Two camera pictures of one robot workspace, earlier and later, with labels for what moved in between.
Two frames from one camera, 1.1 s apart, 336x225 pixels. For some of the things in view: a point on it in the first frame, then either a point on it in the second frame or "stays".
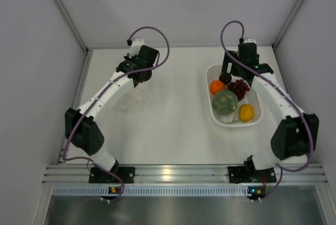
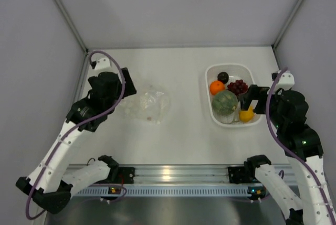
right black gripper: x=228 y=60 → x=254 y=93
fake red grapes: x=239 y=87 stays
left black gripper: x=129 y=59 → x=129 y=89
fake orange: x=216 y=86 stays
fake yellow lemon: x=246 y=113 stays
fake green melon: x=224 y=102 stays
